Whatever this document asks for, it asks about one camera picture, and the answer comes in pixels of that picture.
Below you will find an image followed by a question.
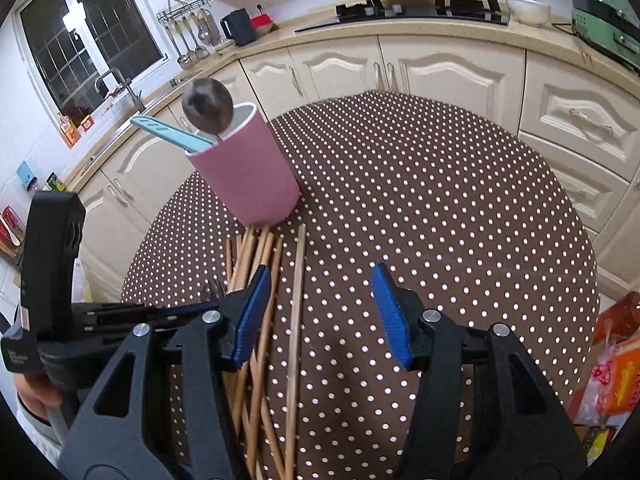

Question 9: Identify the black power cord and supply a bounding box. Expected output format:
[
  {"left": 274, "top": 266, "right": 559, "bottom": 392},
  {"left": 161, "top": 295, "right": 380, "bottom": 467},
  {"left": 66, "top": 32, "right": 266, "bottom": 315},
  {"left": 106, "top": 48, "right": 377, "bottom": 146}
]
[{"left": 551, "top": 21, "right": 608, "bottom": 61}]

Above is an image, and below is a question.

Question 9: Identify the brown polka dot tablecloth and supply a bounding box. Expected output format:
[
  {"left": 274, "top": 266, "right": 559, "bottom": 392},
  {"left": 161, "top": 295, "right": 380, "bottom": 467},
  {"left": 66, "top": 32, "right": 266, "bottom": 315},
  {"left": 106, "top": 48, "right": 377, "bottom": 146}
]
[{"left": 122, "top": 89, "right": 601, "bottom": 480}]

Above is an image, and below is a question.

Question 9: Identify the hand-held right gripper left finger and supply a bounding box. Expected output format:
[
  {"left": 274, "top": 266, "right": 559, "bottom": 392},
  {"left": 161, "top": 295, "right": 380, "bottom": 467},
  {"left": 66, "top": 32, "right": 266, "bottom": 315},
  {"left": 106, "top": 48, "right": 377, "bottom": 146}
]
[{"left": 60, "top": 264, "right": 273, "bottom": 480}]

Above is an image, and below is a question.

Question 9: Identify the person's left hand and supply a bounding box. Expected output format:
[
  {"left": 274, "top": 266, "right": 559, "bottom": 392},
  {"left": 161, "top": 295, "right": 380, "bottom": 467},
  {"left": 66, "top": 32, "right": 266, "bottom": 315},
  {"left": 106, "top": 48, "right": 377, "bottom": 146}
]
[{"left": 16, "top": 374, "right": 63, "bottom": 413}]

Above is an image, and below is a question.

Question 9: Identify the pink utensil cup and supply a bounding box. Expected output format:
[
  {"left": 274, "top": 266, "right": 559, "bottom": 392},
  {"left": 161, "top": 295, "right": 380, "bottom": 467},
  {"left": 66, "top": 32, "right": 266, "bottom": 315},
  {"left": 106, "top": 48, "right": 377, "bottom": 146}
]
[{"left": 186, "top": 102, "right": 301, "bottom": 226}]

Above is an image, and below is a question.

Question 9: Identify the kitchen window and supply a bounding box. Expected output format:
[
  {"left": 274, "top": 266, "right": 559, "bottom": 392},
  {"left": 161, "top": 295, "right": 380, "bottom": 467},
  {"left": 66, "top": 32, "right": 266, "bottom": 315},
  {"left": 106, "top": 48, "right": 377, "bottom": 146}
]
[{"left": 20, "top": 0, "right": 165, "bottom": 111}]

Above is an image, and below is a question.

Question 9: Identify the orange dish soap bottle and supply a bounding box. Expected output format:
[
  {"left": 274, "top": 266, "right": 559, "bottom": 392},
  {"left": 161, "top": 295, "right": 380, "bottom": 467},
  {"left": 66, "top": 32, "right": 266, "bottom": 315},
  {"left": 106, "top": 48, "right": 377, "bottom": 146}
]
[{"left": 57, "top": 112, "right": 81, "bottom": 147}]

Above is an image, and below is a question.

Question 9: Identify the hanging metal ladle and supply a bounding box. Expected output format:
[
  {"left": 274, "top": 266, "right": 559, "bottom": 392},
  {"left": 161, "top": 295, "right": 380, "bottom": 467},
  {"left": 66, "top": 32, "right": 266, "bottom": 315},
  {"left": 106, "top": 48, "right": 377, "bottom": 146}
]
[{"left": 167, "top": 22, "right": 191, "bottom": 70}]

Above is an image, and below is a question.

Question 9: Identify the single wooden chopstick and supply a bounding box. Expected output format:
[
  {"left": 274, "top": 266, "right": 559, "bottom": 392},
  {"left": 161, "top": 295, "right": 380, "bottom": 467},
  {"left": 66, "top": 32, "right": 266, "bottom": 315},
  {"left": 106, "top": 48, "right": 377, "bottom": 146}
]
[{"left": 285, "top": 224, "right": 307, "bottom": 480}]

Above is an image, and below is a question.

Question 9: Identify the person's left forearm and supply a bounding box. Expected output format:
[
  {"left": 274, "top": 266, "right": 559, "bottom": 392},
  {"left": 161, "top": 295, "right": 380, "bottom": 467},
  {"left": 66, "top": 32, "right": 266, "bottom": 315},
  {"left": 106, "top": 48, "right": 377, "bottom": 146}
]
[{"left": 16, "top": 402, "right": 68, "bottom": 456}]

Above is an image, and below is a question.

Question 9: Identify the metal spoon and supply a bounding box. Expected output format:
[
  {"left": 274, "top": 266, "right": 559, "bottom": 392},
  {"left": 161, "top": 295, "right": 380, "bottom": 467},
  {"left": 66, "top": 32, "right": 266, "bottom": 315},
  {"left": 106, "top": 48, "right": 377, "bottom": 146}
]
[{"left": 181, "top": 78, "right": 234, "bottom": 145}]

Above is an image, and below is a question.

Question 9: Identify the white bowl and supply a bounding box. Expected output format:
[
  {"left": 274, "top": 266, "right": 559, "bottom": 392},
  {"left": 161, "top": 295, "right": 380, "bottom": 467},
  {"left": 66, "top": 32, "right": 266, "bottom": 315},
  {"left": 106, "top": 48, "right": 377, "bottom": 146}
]
[{"left": 505, "top": 0, "right": 552, "bottom": 27}]

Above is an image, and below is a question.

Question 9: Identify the bunch of wooden chopsticks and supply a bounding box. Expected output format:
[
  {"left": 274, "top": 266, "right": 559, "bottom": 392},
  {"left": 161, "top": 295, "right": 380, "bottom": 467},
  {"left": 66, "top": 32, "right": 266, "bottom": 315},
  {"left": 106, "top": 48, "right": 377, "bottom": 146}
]
[{"left": 222, "top": 225, "right": 287, "bottom": 480}]

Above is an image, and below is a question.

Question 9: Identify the metal fork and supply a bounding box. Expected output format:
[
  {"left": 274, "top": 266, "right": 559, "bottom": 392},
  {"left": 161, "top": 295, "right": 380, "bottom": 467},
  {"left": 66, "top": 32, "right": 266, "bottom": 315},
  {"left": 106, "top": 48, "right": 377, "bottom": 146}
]
[{"left": 202, "top": 276, "right": 228, "bottom": 306}]

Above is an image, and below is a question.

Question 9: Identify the yellow green packet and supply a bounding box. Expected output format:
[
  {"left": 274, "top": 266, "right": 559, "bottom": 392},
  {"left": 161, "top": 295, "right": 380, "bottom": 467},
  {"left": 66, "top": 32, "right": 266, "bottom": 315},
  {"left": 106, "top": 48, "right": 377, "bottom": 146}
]
[{"left": 585, "top": 427, "right": 611, "bottom": 466}]

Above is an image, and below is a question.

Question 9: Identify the green electric cooker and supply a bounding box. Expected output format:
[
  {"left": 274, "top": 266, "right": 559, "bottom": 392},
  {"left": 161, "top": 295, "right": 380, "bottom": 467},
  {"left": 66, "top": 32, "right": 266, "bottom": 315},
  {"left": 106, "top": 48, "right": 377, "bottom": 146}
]
[{"left": 570, "top": 0, "right": 640, "bottom": 68}]

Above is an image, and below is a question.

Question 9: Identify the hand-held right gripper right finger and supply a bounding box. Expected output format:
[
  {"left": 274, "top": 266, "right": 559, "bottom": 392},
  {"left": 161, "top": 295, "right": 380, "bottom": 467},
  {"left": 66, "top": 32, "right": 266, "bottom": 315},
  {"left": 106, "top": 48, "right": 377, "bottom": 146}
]
[{"left": 370, "top": 262, "right": 588, "bottom": 480}]

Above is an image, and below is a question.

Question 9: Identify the black gas hob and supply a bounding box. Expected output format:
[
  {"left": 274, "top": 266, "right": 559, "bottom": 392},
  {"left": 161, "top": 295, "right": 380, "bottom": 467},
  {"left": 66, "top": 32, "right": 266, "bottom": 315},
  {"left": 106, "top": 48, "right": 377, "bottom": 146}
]
[{"left": 295, "top": 0, "right": 511, "bottom": 33}]

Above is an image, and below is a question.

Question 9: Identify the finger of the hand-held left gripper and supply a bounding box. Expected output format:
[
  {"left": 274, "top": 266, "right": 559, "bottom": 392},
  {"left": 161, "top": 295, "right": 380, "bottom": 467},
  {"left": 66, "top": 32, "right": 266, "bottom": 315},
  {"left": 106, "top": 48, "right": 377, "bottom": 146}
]
[
  {"left": 75, "top": 322, "right": 136, "bottom": 346},
  {"left": 74, "top": 301, "right": 212, "bottom": 322}
]

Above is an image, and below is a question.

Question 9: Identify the white plastic bag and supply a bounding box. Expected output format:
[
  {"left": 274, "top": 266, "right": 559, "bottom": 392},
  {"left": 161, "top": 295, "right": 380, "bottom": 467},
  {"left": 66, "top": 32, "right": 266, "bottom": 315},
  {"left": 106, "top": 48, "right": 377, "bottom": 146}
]
[{"left": 72, "top": 260, "right": 93, "bottom": 303}]

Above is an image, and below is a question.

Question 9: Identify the orange snack packet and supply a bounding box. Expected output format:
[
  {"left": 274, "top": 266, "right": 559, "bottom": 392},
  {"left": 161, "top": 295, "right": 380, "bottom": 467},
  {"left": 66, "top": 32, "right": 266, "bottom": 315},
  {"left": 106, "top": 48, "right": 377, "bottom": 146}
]
[{"left": 575, "top": 337, "right": 640, "bottom": 431}]

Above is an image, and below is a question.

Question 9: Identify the red dish rack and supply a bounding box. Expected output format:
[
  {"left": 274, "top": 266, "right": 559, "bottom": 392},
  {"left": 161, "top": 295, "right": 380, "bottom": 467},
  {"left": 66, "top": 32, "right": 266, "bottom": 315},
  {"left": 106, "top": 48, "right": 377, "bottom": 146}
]
[{"left": 0, "top": 205, "right": 26, "bottom": 261}]

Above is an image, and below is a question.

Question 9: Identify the wire utensil rack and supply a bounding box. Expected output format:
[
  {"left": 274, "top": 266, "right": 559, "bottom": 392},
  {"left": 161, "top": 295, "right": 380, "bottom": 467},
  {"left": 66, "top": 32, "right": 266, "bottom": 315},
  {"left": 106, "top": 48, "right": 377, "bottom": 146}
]
[{"left": 156, "top": 0, "right": 218, "bottom": 25}]

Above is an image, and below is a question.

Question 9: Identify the metal sink faucet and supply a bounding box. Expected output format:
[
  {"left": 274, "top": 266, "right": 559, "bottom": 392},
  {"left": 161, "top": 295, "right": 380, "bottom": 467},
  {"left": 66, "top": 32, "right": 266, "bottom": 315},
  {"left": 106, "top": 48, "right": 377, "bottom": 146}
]
[{"left": 95, "top": 68, "right": 147, "bottom": 113}]

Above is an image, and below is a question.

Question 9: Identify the black electric kettle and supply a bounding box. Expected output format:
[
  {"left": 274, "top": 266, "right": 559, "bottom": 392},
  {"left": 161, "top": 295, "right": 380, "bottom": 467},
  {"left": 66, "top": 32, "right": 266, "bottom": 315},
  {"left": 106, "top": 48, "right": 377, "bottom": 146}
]
[{"left": 220, "top": 8, "right": 258, "bottom": 47}]

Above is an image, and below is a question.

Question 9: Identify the blue box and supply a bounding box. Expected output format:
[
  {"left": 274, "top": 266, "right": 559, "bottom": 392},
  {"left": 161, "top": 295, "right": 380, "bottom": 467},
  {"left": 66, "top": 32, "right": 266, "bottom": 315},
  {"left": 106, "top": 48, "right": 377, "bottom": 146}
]
[{"left": 16, "top": 161, "right": 38, "bottom": 191}]

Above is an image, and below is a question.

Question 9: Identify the light blue knife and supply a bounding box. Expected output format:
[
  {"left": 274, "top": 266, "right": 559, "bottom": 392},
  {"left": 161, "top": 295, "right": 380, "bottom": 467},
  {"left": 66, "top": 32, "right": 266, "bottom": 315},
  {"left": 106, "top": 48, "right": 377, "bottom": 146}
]
[{"left": 130, "top": 115, "right": 213, "bottom": 153}]

